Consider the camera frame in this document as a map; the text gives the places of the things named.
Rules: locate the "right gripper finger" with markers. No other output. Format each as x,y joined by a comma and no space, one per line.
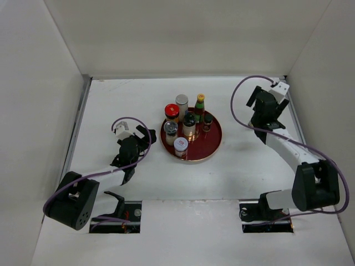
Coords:
252,98
281,106

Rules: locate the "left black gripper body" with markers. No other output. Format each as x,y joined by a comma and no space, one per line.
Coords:
139,148

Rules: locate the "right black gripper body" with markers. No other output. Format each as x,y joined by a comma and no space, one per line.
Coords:
276,110

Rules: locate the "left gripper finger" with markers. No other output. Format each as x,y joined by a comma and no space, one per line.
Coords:
149,136
120,142

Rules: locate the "clear dome salt grinder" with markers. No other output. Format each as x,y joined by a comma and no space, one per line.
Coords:
171,132

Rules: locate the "red lid sauce jar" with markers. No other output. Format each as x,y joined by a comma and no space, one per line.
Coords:
172,112

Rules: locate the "white lid red label jar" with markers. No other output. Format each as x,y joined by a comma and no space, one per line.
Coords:
180,147

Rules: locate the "black cap white bottle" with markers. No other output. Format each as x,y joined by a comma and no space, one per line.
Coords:
189,124

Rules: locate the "silver lid white jar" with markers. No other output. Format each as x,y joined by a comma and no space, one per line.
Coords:
182,102

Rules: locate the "small dark spice jar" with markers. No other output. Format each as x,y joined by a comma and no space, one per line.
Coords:
208,119

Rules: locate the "red chili sauce bottle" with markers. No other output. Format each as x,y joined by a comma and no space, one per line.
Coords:
199,108

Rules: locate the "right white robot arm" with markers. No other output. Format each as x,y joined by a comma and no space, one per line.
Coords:
315,184

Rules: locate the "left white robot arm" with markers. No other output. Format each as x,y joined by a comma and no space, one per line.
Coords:
78,198

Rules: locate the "round red lacquer tray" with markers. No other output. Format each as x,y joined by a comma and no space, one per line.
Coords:
202,146

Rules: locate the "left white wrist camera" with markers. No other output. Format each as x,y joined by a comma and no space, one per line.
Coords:
122,131

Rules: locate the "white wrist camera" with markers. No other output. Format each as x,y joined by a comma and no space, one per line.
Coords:
122,131
279,91

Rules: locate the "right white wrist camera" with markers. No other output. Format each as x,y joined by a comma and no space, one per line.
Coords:
279,91

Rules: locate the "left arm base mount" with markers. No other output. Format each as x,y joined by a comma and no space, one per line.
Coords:
113,214

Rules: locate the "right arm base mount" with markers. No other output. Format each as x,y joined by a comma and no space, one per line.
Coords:
257,218

